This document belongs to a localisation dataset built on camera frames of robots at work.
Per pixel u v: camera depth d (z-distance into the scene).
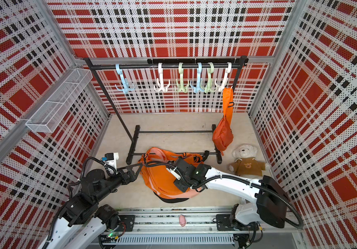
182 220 0.75
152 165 0.59
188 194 0.77
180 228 0.73
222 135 0.81
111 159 0.62
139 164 0.65
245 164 0.86
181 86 0.69
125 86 0.68
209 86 1.14
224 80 0.67
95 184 0.50
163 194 0.78
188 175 0.58
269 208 0.39
